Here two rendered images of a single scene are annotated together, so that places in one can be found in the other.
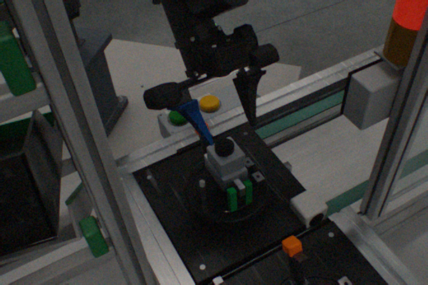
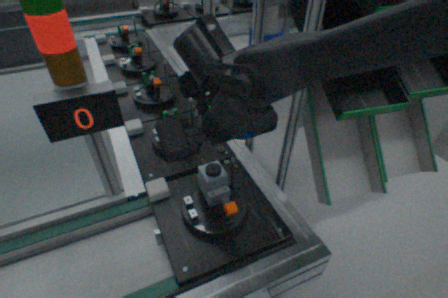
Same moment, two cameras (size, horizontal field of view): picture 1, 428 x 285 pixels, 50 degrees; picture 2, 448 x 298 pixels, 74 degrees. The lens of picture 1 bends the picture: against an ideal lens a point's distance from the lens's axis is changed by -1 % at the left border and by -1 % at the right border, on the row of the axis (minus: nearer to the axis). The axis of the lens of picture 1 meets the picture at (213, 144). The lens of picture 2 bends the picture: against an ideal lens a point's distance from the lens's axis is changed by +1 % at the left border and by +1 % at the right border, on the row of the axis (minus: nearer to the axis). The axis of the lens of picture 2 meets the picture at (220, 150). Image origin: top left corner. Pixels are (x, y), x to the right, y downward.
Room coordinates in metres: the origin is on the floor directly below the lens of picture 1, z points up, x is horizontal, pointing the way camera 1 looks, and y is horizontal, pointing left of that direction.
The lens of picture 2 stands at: (0.85, 0.01, 1.48)
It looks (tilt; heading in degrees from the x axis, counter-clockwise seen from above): 41 degrees down; 182
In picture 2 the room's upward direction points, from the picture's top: straight up
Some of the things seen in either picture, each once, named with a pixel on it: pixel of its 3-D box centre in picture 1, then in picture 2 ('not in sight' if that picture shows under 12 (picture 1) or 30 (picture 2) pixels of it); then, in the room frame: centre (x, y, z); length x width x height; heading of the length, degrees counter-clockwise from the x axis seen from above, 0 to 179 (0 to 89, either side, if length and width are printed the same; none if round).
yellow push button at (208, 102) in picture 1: (209, 104); not in sight; (0.69, 0.00, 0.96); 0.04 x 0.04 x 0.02
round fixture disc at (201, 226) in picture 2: (226, 189); (214, 206); (0.46, -0.02, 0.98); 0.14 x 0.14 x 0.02
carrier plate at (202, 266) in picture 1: (226, 196); (214, 212); (0.46, -0.02, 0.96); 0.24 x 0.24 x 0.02; 26
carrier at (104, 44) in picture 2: not in sight; (124, 35); (-0.43, -0.45, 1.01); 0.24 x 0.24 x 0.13; 26
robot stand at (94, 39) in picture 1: (78, 84); not in sight; (0.79, 0.29, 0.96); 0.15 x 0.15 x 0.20; 70
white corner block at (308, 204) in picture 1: (307, 209); (157, 191); (0.42, -0.15, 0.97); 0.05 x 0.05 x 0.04; 26
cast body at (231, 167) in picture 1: (228, 163); (211, 177); (0.45, -0.02, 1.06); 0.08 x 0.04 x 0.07; 26
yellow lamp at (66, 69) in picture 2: (409, 37); (64, 64); (0.44, -0.24, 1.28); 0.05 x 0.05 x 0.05
